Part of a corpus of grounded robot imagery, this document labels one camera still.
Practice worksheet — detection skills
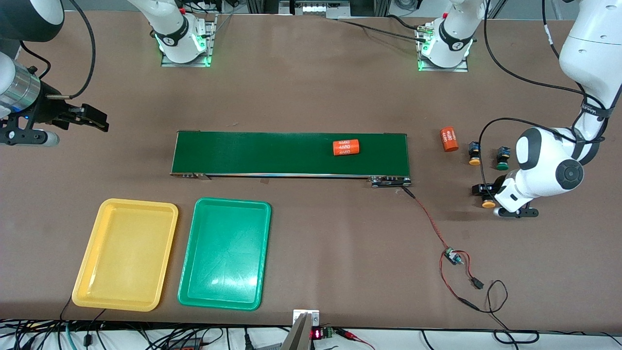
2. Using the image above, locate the yellow plastic tray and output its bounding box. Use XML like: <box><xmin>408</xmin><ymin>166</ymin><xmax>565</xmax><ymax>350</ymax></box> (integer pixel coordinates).
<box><xmin>71</xmin><ymin>198</ymin><xmax>179</xmax><ymax>312</ymax></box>

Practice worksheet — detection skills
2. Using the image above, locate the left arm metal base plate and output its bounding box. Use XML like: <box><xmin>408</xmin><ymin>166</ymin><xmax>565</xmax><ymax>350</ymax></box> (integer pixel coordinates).
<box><xmin>416</xmin><ymin>24</ymin><xmax>469</xmax><ymax>73</ymax></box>

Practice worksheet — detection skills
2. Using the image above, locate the green conveyor belt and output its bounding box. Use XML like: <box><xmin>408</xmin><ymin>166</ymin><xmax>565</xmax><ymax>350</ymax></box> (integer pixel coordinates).
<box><xmin>170</xmin><ymin>130</ymin><xmax>413</xmax><ymax>188</ymax></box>

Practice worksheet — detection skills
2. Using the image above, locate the red clip lead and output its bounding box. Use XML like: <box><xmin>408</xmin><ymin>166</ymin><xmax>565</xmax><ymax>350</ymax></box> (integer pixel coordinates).
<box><xmin>334</xmin><ymin>329</ymin><xmax>376</xmax><ymax>350</ymax></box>

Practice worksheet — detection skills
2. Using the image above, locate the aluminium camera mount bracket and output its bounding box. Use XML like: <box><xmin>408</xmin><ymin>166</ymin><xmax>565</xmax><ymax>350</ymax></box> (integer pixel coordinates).
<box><xmin>293</xmin><ymin>309</ymin><xmax>320</xmax><ymax>350</ymax></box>

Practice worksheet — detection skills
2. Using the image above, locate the black looped power cable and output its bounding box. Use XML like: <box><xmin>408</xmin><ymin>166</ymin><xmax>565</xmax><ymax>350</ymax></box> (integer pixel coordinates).
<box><xmin>479</xmin><ymin>280</ymin><xmax>540</xmax><ymax>345</ymax></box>

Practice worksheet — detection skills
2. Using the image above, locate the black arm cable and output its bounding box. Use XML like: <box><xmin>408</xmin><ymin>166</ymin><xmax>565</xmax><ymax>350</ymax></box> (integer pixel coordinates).
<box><xmin>17</xmin><ymin>0</ymin><xmax>96</xmax><ymax>99</ymax></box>
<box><xmin>479</xmin><ymin>0</ymin><xmax>608</xmax><ymax>195</ymax></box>

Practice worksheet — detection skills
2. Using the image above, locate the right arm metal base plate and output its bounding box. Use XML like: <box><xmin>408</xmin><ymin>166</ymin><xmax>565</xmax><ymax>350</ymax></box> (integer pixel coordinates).
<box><xmin>161</xmin><ymin>14</ymin><xmax>218</xmax><ymax>68</ymax></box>

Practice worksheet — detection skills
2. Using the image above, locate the orange cylinder with white print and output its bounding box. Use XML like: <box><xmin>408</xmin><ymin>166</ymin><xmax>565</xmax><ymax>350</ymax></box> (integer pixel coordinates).
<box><xmin>440</xmin><ymin>127</ymin><xmax>460</xmax><ymax>153</ymax></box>
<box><xmin>332</xmin><ymin>139</ymin><xmax>361</xmax><ymax>157</ymax></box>

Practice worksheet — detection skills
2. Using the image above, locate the black base cable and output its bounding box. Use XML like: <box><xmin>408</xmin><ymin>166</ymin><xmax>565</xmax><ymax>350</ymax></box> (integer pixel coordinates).
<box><xmin>335</xmin><ymin>18</ymin><xmax>431</xmax><ymax>43</ymax></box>

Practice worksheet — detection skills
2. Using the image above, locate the green plastic tray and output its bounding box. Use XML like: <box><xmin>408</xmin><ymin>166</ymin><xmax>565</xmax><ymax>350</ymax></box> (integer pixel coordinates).
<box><xmin>177</xmin><ymin>197</ymin><xmax>272</xmax><ymax>311</ymax></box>

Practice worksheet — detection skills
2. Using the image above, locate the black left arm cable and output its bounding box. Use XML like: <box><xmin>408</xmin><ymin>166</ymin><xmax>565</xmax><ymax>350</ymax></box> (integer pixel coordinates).
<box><xmin>479</xmin><ymin>0</ymin><xmax>608</xmax><ymax>195</ymax></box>

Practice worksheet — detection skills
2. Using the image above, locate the white background device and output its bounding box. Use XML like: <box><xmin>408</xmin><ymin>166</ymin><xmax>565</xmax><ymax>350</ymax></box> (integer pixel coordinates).
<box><xmin>279</xmin><ymin>0</ymin><xmax>351</xmax><ymax>19</ymax></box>

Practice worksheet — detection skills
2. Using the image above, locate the power strip with orange switch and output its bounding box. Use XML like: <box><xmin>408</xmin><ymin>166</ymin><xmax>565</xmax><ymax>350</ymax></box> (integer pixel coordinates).
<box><xmin>165</xmin><ymin>337</ymin><xmax>207</xmax><ymax>350</ymax></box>

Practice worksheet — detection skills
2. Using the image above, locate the red lead wire with connector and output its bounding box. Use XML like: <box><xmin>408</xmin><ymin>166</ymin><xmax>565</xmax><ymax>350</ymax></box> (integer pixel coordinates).
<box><xmin>439</xmin><ymin>250</ymin><xmax>486</xmax><ymax>312</ymax></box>

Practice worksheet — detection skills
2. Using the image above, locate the red black conveyor wire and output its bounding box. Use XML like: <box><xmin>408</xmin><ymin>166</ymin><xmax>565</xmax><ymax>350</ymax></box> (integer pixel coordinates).
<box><xmin>401</xmin><ymin>186</ymin><xmax>453</xmax><ymax>252</ymax></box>

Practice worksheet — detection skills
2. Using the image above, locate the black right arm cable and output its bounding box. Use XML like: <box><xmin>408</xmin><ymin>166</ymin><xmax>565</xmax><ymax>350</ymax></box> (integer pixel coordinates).
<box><xmin>17</xmin><ymin>0</ymin><xmax>96</xmax><ymax>99</ymax></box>

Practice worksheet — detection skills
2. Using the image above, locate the black cable with plug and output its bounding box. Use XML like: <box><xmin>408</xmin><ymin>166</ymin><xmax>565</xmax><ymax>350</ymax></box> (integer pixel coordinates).
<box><xmin>84</xmin><ymin>309</ymin><xmax>106</xmax><ymax>347</ymax></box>

